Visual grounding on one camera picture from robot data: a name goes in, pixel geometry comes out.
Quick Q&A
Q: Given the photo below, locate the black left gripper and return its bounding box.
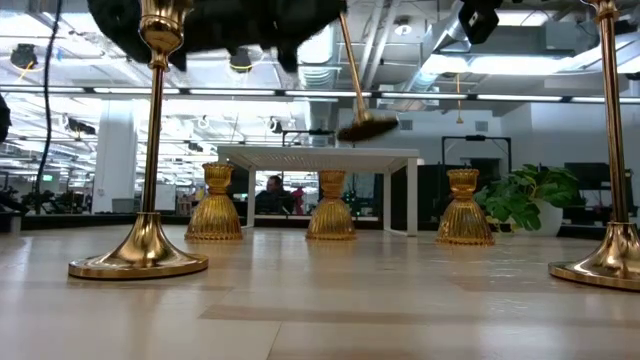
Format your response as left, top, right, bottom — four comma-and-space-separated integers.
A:
87, 0, 349, 71

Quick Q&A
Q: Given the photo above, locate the amber ribbed glass candle holder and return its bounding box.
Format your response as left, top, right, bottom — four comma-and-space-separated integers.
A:
305, 169, 358, 242
435, 168, 496, 247
183, 162, 244, 243

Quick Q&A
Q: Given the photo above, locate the medium gold candlestick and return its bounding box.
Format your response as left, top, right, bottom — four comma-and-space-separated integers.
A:
68, 0, 210, 280

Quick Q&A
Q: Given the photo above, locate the tall gold candlestick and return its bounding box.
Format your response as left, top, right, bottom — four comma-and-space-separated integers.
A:
548, 0, 640, 293

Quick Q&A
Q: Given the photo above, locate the white perforated metal shelf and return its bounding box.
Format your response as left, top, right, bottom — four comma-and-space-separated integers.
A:
217, 145, 421, 237

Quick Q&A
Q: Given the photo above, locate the person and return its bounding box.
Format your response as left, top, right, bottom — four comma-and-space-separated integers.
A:
254, 174, 296, 216

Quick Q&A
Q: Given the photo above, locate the gold hanging pendant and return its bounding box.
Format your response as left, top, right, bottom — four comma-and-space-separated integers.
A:
453, 73, 464, 125

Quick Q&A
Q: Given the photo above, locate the green leafy plant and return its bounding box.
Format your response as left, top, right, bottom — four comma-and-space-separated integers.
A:
473, 163, 581, 232

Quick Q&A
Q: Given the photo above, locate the white plant pot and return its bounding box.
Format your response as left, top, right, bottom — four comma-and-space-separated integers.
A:
514, 198, 565, 238

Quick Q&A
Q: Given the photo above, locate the black monitor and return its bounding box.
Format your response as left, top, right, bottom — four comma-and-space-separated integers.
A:
563, 161, 612, 191

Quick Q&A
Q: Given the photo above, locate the black metal frame stand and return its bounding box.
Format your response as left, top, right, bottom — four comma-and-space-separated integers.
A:
440, 134, 513, 176

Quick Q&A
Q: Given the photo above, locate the black hanging cable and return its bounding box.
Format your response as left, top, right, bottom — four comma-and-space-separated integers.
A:
33, 0, 65, 214

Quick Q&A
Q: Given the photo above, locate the black aluminium table frame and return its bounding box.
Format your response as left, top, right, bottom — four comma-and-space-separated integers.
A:
19, 213, 640, 240

